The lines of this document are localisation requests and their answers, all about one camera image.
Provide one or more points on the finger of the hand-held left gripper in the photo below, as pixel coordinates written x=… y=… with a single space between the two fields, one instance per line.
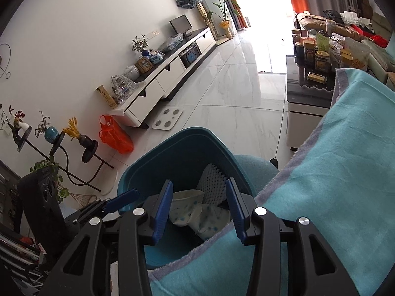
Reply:
x=122 y=200

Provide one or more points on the teal plastic bin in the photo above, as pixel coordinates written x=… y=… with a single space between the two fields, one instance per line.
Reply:
x=185 y=148

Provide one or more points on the pile of white clothes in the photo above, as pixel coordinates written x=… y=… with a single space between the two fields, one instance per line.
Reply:
x=353 y=18

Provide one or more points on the white vase with red flowers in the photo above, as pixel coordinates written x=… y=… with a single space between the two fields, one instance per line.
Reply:
x=21 y=125

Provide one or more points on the teal and grey blanket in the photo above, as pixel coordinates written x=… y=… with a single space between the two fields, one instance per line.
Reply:
x=324 y=175

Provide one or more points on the patterned yellow box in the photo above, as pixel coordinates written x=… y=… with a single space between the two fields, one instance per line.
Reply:
x=106 y=97

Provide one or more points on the black bag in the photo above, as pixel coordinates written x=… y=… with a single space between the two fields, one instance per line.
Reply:
x=333 y=15

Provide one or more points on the white bathroom scale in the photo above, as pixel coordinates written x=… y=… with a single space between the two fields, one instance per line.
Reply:
x=168 y=118

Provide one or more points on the clear plastic bag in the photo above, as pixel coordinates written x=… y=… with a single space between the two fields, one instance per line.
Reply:
x=171 y=43

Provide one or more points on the white dotted paper bowl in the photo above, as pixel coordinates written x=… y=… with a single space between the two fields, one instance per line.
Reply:
x=213 y=222
x=185 y=206

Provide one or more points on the stack of cardboard boxes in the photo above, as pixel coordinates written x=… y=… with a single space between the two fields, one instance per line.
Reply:
x=364 y=4

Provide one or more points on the green potted vine plant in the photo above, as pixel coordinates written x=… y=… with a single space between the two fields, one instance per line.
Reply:
x=46 y=163

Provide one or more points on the blue and white porcelain jar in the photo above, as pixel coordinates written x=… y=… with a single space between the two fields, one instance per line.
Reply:
x=156 y=58

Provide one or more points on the black vase with yellow wheat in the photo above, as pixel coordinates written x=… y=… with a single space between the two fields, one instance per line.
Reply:
x=83 y=140

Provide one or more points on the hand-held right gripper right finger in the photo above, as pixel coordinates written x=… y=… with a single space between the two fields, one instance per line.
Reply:
x=237 y=212

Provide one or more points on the white and black TV cabinet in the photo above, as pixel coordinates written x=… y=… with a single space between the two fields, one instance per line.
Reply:
x=166 y=80

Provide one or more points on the group of food jars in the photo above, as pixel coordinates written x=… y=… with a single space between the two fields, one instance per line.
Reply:
x=317 y=58

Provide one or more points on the grey and orange narrow curtain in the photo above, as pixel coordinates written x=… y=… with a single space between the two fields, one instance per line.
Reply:
x=231 y=3

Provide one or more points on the golden decorative stand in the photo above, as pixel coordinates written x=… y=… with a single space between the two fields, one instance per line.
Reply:
x=206 y=20

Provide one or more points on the small plant in blue vase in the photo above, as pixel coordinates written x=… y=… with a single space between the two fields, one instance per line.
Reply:
x=140 y=46

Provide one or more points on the ornate picture box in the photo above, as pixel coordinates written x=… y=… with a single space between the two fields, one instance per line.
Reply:
x=144 y=65

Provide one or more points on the black monitor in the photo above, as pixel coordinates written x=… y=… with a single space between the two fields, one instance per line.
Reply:
x=180 y=24

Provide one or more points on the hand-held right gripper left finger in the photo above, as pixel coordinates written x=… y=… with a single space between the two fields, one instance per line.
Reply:
x=162 y=212

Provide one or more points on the large beige snack bag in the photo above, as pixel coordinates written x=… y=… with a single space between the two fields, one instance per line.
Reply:
x=356 y=55

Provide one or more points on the black metal plant stand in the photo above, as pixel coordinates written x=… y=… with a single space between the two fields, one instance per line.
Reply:
x=89 y=151

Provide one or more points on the glass ship model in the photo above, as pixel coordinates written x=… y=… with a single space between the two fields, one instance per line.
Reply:
x=123 y=89

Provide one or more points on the tall leafy plant yellow vase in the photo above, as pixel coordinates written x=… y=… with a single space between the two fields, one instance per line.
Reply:
x=226 y=29

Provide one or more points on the green sofa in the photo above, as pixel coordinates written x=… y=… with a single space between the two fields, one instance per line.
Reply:
x=376 y=58

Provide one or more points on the wall socket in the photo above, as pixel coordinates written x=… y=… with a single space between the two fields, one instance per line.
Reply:
x=152 y=34

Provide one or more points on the dark shelf unit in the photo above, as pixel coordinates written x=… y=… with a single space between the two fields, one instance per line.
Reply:
x=15 y=252

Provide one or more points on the white foam sheet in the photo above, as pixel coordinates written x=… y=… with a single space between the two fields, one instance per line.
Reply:
x=213 y=185

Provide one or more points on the blue vase with twigs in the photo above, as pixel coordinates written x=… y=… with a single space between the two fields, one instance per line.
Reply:
x=50 y=134

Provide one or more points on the orange plastic bag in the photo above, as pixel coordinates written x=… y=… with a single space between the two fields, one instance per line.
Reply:
x=115 y=137

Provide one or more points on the red cloth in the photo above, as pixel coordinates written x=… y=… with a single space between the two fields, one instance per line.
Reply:
x=379 y=40

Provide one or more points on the coffee table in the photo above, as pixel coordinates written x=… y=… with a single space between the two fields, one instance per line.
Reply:
x=305 y=104

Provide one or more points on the white ceramic jar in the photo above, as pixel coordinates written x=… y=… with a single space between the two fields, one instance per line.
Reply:
x=131 y=72

